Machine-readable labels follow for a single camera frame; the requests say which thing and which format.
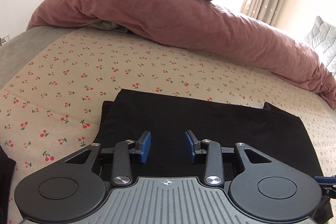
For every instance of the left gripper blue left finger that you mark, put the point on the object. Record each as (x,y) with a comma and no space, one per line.
(142,147)

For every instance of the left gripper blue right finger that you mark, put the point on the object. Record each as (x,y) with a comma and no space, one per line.
(194,146)

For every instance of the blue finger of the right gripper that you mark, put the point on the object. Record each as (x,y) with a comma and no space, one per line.
(326,180)

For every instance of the black pants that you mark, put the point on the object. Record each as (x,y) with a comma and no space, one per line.
(256,166)

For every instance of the cherry print bed sheet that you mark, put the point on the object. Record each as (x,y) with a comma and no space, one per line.
(52,106)

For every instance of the pink duvet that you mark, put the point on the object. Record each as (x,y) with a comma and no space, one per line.
(200,25)

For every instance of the grey quilted headboard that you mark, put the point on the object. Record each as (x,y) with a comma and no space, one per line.
(322,39)

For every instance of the grey bed cover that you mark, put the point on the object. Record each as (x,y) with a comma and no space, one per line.
(15,54)

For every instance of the wall socket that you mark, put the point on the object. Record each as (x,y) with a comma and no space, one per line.
(4,39)

